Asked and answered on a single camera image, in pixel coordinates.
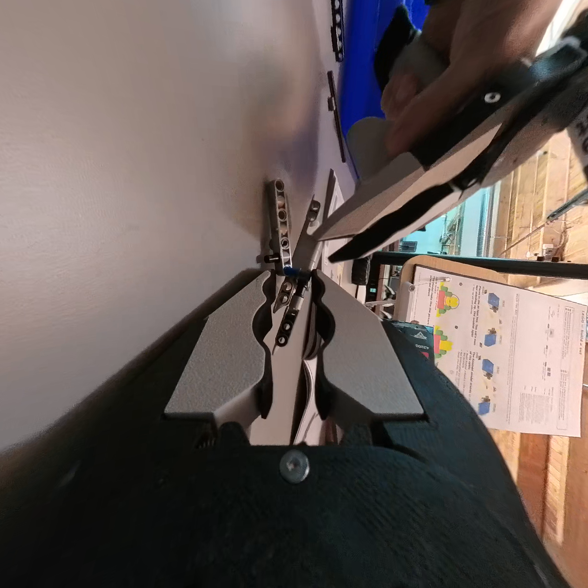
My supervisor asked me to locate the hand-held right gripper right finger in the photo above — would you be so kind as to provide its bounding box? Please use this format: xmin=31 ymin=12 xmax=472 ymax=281
xmin=314 ymin=270 xmax=425 ymax=440

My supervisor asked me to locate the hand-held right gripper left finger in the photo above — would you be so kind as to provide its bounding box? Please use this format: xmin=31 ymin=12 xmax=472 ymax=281
xmin=163 ymin=269 xmax=275 ymax=443

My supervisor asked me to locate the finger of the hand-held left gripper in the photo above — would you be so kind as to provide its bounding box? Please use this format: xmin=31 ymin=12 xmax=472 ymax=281
xmin=461 ymin=123 xmax=553 ymax=203
xmin=316 ymin=119 xmax=507 ymax=264

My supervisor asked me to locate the grey toy brick assembly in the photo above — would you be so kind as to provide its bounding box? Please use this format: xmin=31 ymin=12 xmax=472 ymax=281
xmin=271 ymin=195 xmax=324 ymax=354

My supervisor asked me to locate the small grey toy brick beam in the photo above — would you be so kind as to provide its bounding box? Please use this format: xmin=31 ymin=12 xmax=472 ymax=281
xmin=257 ymin=179 xmax=295 ymax=272

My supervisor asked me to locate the grey desk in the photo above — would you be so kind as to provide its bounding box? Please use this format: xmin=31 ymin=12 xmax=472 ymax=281
xmin=0 ymin=0 xmax=368 ymax=453

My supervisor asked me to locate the person's left hand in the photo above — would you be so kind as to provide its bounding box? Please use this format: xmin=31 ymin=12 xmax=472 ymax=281
xmin=380 ymin=0 xmax=563 ymax=154

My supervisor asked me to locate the black cardboard box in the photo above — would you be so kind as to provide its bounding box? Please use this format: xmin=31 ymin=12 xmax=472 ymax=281
xmin=383 ymin=319 xmax=435 ymax=368

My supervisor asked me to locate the open instruction booklet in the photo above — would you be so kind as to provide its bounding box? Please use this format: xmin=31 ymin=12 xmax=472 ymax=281
xmin=292 ymin=169 xmax=346 ymax=445

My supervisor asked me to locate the black toy tire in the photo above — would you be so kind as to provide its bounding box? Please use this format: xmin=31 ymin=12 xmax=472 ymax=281
xmin=351 ymin=257 xmax=382 ymax=297

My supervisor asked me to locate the black metal bar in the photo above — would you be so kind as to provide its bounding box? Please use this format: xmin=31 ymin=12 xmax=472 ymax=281
xmin=372 ymin=251 xmax=588 ymax=281

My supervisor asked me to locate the blue plastic bin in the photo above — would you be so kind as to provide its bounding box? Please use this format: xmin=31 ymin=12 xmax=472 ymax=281
xmin=340 ymin=0 xmax=428 ymax=182

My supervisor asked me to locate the printed instruction sheet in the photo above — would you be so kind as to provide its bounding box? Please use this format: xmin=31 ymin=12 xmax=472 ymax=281
xmin=413 ymin=266 xmax=588 ymax=437

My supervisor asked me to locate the long black toy brick beam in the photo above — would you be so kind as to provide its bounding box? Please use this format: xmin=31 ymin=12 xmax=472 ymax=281
xmin=331 ymin=0 xmax=345 ymax=62

